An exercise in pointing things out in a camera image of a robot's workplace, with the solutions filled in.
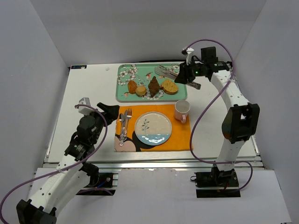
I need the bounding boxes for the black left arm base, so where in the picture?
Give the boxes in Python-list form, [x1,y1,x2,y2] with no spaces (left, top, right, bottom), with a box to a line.
[77,173,118,196]

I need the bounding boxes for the green floral tray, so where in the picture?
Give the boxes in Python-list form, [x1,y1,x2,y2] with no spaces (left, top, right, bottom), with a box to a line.
[115,63,187,102]

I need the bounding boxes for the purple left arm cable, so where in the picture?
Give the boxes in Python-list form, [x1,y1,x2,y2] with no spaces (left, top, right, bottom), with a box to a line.
[0,104,108,224]

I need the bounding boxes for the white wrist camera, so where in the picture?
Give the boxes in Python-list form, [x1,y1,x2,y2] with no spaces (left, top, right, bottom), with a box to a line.
[181,47,194,56]
[74,97,92,115]

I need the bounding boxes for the sliced bread loaf piece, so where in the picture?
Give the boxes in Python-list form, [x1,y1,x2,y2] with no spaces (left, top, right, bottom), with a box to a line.
[160,79,179,95]

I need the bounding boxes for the blue black left label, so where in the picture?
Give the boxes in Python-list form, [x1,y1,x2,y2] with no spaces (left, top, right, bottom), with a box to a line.
[71,65,87,70]

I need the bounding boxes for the silver spoon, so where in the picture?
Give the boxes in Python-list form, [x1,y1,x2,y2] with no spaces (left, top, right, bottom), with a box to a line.
[119,113,125,147]

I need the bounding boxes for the golden oval bread roll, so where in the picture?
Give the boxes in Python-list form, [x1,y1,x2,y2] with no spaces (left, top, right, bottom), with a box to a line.
[128,80,137,94]

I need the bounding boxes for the dark brown croissant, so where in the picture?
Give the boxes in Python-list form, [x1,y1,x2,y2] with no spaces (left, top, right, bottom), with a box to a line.
[148,76,160,98]

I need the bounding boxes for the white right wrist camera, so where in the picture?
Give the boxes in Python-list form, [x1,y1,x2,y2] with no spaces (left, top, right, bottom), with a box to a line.
[181,47,194,56]

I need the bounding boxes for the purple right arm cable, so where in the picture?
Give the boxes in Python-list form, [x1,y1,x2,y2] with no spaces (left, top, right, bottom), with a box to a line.
[189,39,253,191]

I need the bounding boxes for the round pale bun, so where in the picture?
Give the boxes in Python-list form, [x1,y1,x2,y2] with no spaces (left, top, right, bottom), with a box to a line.
[135,85,147,96]

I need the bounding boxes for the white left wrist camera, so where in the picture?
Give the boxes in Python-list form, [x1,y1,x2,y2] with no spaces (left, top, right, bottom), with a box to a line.
[74,97,92,115]

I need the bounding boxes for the metal serving tongs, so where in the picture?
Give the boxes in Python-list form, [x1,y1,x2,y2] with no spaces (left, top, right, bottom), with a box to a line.
[154,66,201,90]

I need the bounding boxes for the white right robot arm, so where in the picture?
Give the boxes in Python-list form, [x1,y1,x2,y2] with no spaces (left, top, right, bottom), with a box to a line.
[175,47,260,173]

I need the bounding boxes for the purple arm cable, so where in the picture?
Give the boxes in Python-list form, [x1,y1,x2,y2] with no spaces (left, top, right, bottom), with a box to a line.
[0,104,108,224]
[189,39,253,191]

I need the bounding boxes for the white blue ceramic plate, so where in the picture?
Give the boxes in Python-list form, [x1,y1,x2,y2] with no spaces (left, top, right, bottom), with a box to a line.
[134,112,172,146]

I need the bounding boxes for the pink mug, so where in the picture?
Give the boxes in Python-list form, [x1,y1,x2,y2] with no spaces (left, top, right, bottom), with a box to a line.
[174,100,191,123]

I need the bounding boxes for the silver knife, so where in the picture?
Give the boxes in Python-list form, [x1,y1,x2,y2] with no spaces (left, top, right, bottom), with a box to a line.
[123,110,128,141]

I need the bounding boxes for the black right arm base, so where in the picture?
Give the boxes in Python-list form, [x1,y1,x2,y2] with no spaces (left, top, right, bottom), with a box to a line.
[190,169,241,198]

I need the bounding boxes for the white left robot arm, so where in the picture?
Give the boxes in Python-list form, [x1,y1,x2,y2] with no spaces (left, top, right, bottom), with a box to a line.
[16,103,120,224]

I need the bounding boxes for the silver fork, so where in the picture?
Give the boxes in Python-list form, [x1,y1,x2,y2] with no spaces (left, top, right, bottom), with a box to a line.
[125,108,132,136]

